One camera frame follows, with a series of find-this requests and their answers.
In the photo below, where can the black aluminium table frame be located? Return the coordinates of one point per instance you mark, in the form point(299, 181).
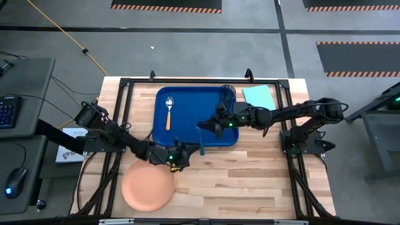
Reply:
point(187, 81)

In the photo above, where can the orange plastic plate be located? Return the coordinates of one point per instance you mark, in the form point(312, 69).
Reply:
point(147, 187)

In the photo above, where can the black computer mouse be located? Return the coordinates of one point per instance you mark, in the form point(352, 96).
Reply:
point(15, 182)

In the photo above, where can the grey desk top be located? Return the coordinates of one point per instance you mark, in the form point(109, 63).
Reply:
point(18, 153)
point(28, 81)

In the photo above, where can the iridescent metal fork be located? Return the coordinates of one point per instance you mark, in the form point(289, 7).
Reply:
point(201, 143)

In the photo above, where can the silver metal bracket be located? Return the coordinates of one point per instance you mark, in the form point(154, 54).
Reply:
point(115, 221)
point(290, 222)

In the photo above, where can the patterned blue cup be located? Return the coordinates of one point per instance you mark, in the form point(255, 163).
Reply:
point(228, 93)

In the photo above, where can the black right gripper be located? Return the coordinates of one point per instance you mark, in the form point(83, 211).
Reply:
point(234, 120)

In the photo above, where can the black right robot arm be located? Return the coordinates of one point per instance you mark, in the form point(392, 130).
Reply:
point(297, 109)

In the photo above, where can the white printed box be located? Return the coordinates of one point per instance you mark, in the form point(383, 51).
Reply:
point(70, 156)

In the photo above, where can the black hazard-striped floor mat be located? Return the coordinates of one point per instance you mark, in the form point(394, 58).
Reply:
point(165, 3)
point(350, 2)
point(359, 57)

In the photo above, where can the black backlit keyboard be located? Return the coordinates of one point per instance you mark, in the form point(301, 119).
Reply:
point(9, 112)

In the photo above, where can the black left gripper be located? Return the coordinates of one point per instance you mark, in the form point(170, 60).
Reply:
point(168, 156)

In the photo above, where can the black round knob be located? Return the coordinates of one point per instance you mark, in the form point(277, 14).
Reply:
point(40, 204)

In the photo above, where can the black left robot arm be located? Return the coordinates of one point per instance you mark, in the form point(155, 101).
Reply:
point(125, 139)

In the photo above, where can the black frame bracket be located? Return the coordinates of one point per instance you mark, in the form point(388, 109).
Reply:
point(249, 73)
point(152, 75)

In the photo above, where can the blue plastic tray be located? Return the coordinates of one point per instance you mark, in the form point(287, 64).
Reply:
point(190, 106)

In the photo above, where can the black desk clamp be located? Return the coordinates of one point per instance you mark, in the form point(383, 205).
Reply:
point(4, 67)

